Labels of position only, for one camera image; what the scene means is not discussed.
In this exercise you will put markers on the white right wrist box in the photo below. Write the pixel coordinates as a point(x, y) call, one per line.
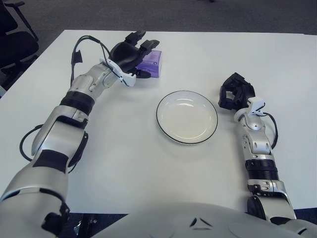
point(256, 104)

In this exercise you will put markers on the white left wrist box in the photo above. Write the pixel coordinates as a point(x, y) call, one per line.
point(127, 79)

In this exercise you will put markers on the grey robot torso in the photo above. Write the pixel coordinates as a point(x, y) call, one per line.
point(185, 223)

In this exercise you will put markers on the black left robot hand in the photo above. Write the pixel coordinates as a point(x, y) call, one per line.
point(123, 54)

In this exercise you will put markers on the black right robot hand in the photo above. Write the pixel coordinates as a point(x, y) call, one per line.
point(241, 91)

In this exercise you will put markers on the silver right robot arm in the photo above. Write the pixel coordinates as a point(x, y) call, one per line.
point(258, 146)

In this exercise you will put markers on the black office chair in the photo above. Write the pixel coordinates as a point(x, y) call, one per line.
point(17, 42)

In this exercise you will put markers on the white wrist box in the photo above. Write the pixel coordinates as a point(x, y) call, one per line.
point(127, 79)
point(256, 104)

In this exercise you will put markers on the white plate black rim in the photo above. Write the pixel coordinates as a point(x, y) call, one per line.
point(185, 117)

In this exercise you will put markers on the purple tissue paper pack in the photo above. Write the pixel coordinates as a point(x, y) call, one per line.
point(153, 62)

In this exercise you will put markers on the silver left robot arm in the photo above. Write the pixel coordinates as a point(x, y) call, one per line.
point(49, 138)

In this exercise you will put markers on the white desk frame bar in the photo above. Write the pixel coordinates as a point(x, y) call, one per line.
point(2, 91)

